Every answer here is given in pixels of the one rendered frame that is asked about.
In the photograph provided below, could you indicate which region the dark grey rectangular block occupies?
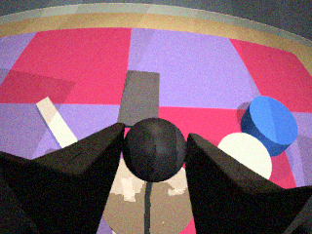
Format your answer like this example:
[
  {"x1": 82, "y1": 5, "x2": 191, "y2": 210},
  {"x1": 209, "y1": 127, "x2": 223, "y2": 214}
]
[{"x1": 117, "y1": 70, "x2": 160, "y2": 128}]

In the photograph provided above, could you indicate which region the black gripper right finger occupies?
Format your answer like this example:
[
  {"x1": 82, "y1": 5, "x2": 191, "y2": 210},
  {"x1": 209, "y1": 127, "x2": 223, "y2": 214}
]
[{"x1": 184, "y1": 133, "x2": 312, "y2": 234}]

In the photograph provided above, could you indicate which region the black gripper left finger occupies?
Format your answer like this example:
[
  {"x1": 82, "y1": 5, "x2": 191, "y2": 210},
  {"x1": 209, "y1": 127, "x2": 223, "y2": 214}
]
[{"x1": 0, "y1": 122, "x2": 125, "y2": 234}]

